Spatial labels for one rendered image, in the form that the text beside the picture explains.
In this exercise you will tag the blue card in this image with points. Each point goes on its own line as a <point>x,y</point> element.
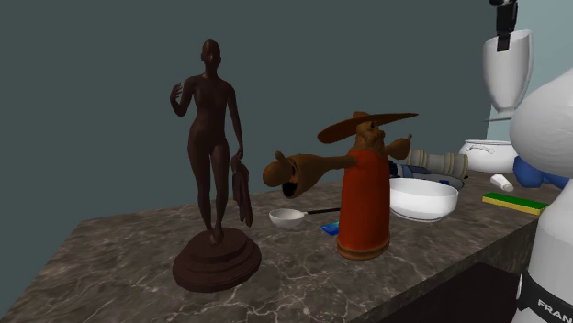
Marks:
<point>330,229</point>

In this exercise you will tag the blue and white bottle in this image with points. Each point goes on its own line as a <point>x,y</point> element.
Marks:
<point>409,171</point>

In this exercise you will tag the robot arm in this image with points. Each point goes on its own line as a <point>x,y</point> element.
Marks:
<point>548,134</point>

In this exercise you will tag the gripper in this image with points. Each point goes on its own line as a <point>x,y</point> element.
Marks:
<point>507,18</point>

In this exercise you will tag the dark brown woman statue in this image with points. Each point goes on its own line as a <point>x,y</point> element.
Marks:
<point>209,134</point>

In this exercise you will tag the cream pepper mill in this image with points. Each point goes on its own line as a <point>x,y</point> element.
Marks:
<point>441,163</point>

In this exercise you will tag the blue rounded object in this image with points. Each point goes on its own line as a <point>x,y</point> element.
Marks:
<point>530,172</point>

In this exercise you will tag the white bowl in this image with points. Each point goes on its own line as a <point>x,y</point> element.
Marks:
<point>423,197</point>

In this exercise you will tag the brown figure with red robe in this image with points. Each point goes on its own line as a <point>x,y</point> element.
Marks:
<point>365,201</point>

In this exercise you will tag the white vase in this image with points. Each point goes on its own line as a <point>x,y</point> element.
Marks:
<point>508,76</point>

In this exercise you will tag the green and yellow sponge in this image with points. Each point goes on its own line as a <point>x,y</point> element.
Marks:
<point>515,202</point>

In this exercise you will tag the white lidded pot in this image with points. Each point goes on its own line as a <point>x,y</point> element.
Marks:
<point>488,156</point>

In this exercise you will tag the small white tube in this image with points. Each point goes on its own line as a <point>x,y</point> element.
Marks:
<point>501,182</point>

